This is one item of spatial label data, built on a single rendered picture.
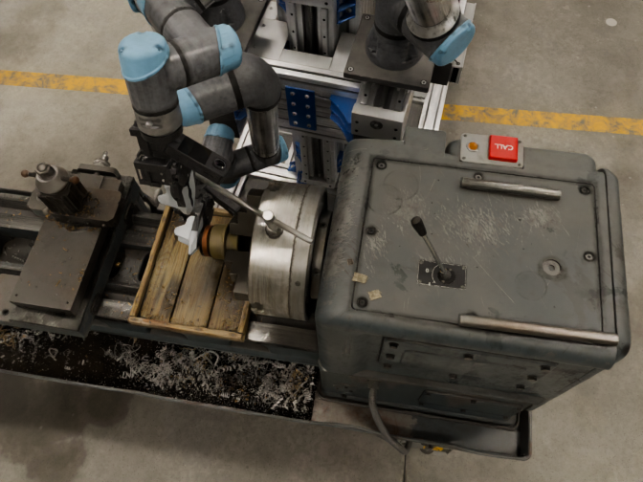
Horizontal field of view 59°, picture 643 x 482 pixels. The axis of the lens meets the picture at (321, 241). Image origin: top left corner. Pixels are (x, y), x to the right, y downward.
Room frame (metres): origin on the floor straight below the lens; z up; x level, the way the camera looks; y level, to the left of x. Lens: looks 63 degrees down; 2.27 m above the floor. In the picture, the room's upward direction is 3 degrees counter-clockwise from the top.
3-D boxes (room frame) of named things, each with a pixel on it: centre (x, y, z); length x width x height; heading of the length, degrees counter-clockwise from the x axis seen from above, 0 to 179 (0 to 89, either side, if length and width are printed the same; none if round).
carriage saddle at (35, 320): (0.72, 0.71, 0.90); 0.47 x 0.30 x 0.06; 168
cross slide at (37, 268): (0.72, 0.66, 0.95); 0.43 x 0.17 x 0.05; 168
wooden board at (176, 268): (0.63, 0.32, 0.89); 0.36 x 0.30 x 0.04; 168
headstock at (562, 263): (0.51, -0.31, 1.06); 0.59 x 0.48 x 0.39; 78
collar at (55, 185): (0.78, 0.65, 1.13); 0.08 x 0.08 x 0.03
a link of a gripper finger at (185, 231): (0.63, 0.32, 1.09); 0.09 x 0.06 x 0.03; 167
